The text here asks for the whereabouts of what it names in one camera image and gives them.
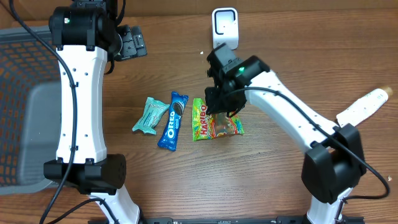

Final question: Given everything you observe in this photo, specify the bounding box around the blue Oreo cookie pack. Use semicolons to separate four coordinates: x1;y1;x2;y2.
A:
157;91;189;151

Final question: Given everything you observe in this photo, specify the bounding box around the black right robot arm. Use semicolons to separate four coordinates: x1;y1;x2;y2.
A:
205;53;366;223

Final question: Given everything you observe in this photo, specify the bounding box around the white tube with gold cap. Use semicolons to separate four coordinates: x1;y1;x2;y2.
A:
336;86;393;128

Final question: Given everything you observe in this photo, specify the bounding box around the white barcode scanner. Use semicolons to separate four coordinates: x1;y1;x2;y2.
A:
211;7;239;50

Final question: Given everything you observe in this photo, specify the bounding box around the teal snack packet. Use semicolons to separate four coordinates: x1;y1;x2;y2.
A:
132;97;170;135

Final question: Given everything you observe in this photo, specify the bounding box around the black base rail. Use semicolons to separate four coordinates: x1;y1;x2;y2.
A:
88;216;365;224

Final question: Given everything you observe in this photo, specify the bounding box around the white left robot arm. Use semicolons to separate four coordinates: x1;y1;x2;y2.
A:
44;1;145;224

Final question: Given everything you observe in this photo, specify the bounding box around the green Haribo gummy bag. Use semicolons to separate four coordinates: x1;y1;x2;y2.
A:
192;98;244;141

